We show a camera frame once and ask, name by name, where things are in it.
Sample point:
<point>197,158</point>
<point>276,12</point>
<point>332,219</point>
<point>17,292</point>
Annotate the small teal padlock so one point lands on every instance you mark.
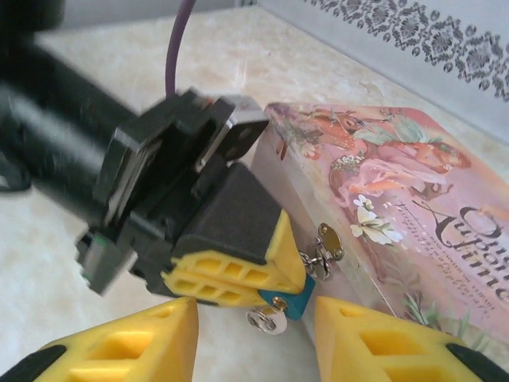
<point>298,303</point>

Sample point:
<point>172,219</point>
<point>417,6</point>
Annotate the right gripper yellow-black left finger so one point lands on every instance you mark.
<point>151,350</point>

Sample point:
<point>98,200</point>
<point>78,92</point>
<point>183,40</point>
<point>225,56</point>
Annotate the metal box hasp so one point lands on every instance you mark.
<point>332,240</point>

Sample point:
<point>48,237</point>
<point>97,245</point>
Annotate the pink illustrated tin box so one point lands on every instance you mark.
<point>397,159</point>

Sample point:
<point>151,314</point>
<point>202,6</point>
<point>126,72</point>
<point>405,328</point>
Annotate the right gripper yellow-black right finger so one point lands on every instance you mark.
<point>358,350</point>

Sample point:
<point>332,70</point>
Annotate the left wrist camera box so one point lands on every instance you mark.
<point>242,139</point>

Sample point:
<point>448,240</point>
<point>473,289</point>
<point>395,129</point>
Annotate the yellow-black finger of the left gripper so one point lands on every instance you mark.
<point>230,215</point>
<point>207,292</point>

